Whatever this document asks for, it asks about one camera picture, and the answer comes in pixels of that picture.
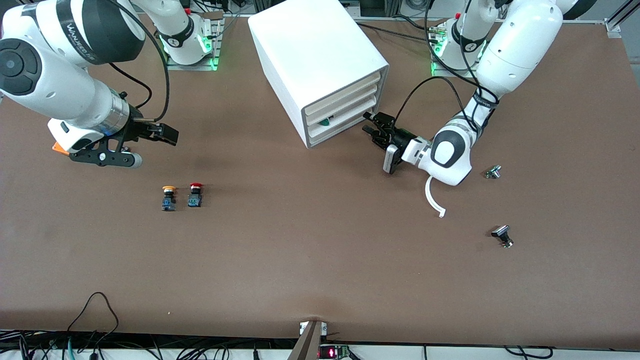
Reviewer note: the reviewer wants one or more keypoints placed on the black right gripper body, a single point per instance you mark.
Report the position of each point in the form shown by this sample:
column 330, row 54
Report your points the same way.
column 136, row 129

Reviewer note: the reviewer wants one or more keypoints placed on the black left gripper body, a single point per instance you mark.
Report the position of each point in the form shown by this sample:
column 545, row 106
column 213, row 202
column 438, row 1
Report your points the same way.
column 400, row 136

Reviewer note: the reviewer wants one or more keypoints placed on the green push button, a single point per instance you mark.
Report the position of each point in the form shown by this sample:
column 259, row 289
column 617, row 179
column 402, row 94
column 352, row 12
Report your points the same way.
column 326, row 121

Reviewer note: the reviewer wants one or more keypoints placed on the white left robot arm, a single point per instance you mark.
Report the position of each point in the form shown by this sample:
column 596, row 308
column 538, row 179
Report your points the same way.
column 520, row 45

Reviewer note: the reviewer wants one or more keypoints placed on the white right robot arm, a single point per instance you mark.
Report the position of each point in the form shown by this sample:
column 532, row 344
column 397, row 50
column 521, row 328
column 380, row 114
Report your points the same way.
column 50, row 75

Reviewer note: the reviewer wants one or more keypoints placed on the yellow push button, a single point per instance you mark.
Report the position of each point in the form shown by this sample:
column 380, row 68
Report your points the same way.
column 168, row 200

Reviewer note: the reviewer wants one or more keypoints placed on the red push button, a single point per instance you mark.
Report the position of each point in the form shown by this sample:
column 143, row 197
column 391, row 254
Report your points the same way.
column 194, row 197

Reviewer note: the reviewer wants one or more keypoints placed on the white curved plastic arc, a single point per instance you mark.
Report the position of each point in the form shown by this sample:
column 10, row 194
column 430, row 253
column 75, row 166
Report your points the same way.
column 434, row 204

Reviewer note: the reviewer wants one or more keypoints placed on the circuit board with red display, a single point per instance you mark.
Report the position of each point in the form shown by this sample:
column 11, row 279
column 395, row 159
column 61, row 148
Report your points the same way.
column 332, row 353

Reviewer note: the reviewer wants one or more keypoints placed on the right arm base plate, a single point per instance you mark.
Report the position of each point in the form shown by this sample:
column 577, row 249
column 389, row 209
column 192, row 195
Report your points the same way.
column 190, row 67

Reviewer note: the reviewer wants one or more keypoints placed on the orange button enclosure box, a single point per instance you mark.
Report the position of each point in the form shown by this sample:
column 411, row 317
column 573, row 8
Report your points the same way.
column 59, row 148

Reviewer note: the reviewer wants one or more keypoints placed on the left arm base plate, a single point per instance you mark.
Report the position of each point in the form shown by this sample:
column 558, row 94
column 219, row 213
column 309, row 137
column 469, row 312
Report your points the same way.
column 450, row 73

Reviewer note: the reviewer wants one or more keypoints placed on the small metal knob switch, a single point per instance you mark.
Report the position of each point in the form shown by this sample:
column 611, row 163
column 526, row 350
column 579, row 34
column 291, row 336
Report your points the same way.
column 493, row 172

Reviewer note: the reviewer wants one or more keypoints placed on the black selector switch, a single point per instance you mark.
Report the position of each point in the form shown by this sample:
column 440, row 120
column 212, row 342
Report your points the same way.
column 502, row 235

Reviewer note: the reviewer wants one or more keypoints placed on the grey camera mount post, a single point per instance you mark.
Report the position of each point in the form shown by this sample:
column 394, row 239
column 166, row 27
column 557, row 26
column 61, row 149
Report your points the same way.
column 307, row 345

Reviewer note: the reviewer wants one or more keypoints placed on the aluminium frame corner bracket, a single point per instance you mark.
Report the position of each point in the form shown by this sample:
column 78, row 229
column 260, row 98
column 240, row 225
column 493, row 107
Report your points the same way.
column 613, row 27

